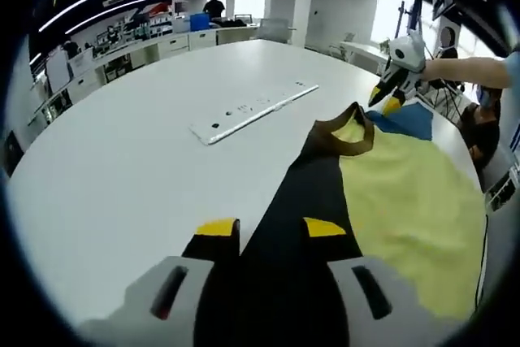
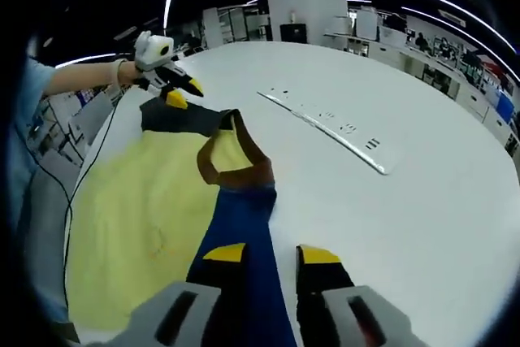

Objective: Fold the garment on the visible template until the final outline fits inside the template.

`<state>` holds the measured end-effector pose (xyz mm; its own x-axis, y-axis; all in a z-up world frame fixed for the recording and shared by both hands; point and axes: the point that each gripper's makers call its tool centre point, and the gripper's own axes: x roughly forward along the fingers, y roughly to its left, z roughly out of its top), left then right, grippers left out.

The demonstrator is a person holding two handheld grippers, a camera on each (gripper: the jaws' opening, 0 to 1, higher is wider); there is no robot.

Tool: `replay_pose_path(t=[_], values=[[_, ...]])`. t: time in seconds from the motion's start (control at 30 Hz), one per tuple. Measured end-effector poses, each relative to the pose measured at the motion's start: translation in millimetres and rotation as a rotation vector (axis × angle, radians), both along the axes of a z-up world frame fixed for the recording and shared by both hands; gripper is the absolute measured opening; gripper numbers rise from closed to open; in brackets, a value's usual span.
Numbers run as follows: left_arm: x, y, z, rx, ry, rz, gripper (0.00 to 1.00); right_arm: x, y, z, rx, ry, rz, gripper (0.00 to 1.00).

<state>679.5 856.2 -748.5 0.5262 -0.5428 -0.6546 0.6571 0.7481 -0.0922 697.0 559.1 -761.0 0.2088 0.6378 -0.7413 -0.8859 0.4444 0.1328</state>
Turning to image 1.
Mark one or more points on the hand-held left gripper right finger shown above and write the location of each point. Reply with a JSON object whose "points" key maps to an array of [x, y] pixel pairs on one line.
{"points": [[390, 294]]}

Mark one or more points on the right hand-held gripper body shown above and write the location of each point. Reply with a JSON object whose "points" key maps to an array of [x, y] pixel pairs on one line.
{"points": [[408, 54]]}

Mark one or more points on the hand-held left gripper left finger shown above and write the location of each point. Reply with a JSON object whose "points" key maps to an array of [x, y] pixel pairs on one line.
{"points": [[162, 294]]}

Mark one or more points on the yellow blue black garment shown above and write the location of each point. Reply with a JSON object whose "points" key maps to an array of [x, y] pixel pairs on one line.
{"points": [[406, 200]]}

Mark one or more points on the white desk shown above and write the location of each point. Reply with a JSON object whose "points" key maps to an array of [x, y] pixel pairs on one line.
{"points": [[361, 54]]}

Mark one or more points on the white tag with black squares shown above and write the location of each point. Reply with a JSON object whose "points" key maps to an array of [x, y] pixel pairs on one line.
{"points": [[501, 192]]}

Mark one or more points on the white flat table plate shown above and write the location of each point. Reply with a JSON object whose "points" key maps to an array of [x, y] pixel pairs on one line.
{"points": [[235, 121]]}

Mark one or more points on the blue storage bin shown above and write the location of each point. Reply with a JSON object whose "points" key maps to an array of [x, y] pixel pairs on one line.
{"points": [[200, 22]]}

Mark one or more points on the black cabinet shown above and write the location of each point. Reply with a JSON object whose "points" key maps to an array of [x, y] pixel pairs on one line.
{"points": [[12, 148]]}

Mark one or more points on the white counter row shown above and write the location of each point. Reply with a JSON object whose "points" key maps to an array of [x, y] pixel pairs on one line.
{"points": [[174, 44]]}

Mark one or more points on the white panel board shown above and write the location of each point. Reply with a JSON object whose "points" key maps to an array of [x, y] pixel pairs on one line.
{"points": [[56, 68]]}

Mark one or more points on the black camera stand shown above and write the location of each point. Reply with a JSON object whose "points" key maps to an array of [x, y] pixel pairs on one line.
{"points": [[417, 1]]}

